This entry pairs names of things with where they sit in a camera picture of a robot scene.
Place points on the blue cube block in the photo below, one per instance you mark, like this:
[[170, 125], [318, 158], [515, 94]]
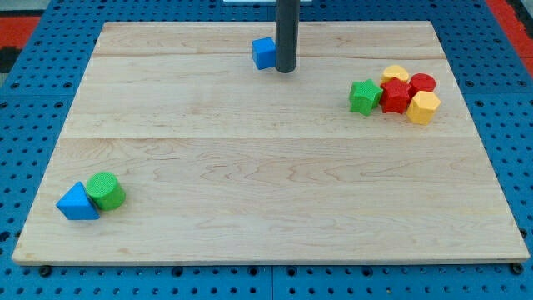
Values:
[[264, 53]]

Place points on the light wooden board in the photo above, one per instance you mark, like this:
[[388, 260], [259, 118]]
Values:
[[225, 164]]

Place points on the green star block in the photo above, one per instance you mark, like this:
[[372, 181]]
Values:
[[364, 97]]

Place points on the red star block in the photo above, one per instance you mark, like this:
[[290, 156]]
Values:
[[395, 96]]

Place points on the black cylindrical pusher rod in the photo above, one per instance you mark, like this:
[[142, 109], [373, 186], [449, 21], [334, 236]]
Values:
[[287, 21]]

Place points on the yellow heart block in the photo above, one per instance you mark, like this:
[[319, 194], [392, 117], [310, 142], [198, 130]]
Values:
[[394, 71]]

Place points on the yellow hexagon block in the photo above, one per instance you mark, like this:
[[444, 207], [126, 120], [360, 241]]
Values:
[[423, 107]]

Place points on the red cylinder block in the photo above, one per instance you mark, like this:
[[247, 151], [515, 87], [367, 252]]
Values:
[[421, 82]]

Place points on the green cylinder block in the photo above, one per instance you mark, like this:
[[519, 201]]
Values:
[[106, 191]]

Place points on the blue triangle block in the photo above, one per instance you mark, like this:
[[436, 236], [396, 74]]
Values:
[[76, 205]]

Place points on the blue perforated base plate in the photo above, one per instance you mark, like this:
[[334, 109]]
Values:
[[40, 88]]

